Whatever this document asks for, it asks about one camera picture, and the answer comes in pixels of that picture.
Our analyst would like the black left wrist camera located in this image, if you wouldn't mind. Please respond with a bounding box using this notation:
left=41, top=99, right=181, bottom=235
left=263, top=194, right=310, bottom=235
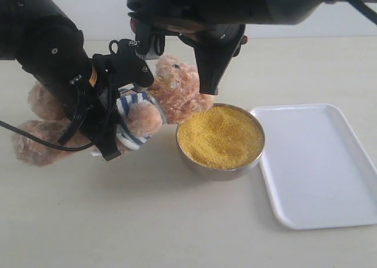
left=92, top=39, right=154, bottom=88

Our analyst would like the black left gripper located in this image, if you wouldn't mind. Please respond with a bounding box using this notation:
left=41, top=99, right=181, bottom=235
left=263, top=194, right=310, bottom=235
left=17, top=35, right=123, bottom=161

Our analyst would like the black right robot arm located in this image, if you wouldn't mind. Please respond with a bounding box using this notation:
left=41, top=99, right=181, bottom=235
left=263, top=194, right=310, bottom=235
left=127, top=0, right=376, bottom=95

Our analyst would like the steel bowl of yellow millet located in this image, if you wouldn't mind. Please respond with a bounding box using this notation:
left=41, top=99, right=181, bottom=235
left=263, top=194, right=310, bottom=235
left=176, top=103, right=266, bottom=181

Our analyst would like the white rectangular plastic tray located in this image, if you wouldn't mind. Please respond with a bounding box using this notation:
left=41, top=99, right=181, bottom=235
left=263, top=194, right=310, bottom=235
left=252, top=103, right=376, bottom=230

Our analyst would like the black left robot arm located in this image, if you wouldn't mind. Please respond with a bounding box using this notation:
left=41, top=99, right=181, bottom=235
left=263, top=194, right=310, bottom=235
left=1, top=0, right=121, bottom=161

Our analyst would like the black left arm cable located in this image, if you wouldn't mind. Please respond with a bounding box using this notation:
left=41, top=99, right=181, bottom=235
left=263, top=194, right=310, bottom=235
left=0, top=76, right=115, bottom=151

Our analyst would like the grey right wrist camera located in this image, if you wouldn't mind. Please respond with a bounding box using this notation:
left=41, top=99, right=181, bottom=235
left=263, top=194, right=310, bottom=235
left=145, top=35, right=166, bottom=60

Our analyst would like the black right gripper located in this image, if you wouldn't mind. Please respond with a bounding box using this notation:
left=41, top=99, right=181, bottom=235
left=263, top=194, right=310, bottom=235
left=130, top=14, right=245, bottom=95

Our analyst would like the tan teddy bear striped sweater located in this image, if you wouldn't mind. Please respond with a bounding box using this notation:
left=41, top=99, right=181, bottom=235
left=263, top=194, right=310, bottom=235
left=19, top=55, right=213, bottom=154

